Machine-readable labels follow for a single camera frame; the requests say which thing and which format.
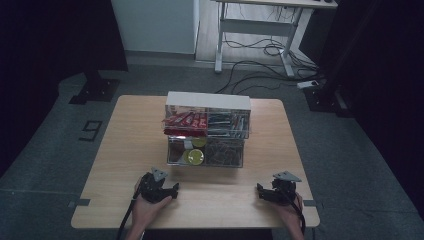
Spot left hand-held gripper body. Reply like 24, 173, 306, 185
137, 166, 174, 205

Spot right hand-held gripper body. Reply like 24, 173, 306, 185
266, 170, 303, 206

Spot person's left hand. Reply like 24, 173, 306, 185
130, 178, 173, 231

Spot person's right hand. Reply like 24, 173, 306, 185
270, 191, 305, 232

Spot grey tape strip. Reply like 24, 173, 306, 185
301, 199, 324, 209
67, 198, 92, 209

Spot pile of brown packets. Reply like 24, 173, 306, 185
204, 138, 244, 167

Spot pile of red packets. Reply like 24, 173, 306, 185
161, 111, 209, 137

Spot pile of dark sachets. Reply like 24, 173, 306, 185
207, 112, 251, 139

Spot clear organizer with white top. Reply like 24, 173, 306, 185
162, 91, 252, 169

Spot black stand base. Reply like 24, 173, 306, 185
68, 70, 121, 106
303, 83, 353, 118

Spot white power strip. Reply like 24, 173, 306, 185
296, 79, 320, 90

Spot black curtain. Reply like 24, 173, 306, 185
0, 0, 130, 179
299, 0, 424, 221

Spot white cabinet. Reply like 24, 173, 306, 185
110, 0, 201, 56

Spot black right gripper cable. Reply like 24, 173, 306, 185
289, 191, 307, 235

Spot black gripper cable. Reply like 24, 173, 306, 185
115, 194, 138, 240
289, 191, 307, 235

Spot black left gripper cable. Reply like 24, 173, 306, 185
115, 194, 138, 240

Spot long black floor cable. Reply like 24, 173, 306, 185
214, 59, 301, 95

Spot coiled black floor cables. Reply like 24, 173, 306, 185
222, 37, 319, 75

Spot white desk frame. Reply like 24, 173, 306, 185
212, 0, 339, 80

